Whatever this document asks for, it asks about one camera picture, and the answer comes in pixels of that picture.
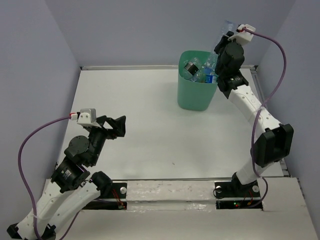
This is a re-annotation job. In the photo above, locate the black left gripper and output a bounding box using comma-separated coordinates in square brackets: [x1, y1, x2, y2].
[88, 114, 127, 165]

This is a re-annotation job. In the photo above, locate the small blue-label bottle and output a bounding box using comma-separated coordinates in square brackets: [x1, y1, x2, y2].
[205, 71, 218, 84]

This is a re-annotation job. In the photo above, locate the black-label clear bottle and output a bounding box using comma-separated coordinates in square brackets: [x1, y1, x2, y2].
[183, 57, 202, 76]

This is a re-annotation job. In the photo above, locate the clear bottle white cap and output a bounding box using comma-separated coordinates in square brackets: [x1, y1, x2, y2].
[189, 68, 207, 83]

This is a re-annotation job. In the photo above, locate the white-cap blue-label drink bottle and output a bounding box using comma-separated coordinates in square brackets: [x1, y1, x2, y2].
[180, 60, 193, 80]

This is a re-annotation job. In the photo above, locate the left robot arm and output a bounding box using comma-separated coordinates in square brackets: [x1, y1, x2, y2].
[7, 108, 127, 240]

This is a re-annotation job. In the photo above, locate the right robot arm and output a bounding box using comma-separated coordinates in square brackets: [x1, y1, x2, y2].
[214, 31, 294, 196]

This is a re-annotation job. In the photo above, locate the green plastic bin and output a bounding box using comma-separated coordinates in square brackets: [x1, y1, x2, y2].
[177, 50, 218, 111]

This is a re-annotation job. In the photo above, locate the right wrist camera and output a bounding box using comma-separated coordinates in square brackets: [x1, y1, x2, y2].
[228, 24, 256, 46]

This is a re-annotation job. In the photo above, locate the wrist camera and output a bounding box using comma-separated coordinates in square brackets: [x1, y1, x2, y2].
[69, 108, 101, 128]
[228, 24, 256, 46]

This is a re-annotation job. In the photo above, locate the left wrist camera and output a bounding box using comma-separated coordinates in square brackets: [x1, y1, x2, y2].
[69, 108, 101, 128]

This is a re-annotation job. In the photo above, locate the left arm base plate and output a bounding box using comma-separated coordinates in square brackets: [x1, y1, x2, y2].
[82, 181, 128, 211]

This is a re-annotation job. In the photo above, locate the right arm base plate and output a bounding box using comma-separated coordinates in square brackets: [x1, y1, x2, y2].
[212, 181, 263, 210]

